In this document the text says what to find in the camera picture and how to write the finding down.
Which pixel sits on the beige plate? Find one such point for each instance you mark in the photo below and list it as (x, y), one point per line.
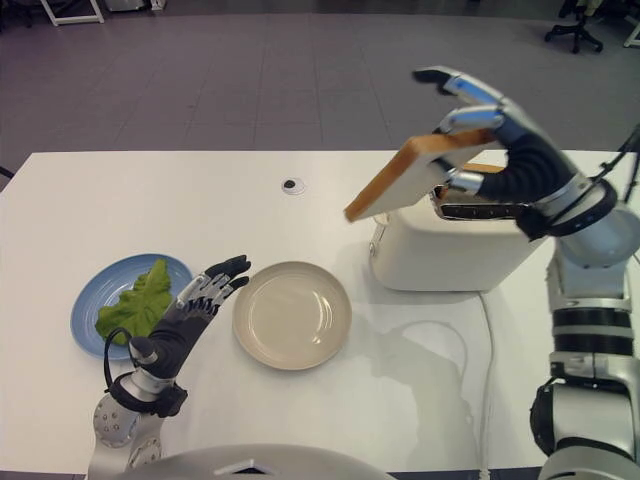
(292, 315)

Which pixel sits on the black office chair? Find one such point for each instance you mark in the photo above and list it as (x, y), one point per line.
(575, 27)

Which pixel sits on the bread slice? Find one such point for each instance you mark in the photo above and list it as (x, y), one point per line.
(400, 180)

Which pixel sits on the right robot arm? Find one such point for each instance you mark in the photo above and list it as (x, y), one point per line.
(585, 325)

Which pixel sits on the robot body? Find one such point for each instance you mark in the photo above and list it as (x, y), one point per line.
(260, 457)

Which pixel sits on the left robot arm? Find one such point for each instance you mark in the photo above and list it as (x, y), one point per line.
(112, 425)

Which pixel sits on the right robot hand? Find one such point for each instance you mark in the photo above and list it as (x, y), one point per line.
(530, 155)

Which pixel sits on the green lettuce leaf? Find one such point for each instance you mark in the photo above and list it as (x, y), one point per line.
(137, 305)

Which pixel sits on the cream toaster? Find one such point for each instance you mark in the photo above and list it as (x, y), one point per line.
(445, 255)

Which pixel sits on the white table frame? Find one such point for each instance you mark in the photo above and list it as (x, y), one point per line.
(75, 15)

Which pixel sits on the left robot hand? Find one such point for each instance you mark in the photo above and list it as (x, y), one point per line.
(172, 335)

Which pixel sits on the blue plate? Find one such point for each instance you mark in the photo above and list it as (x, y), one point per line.
(92, 305)

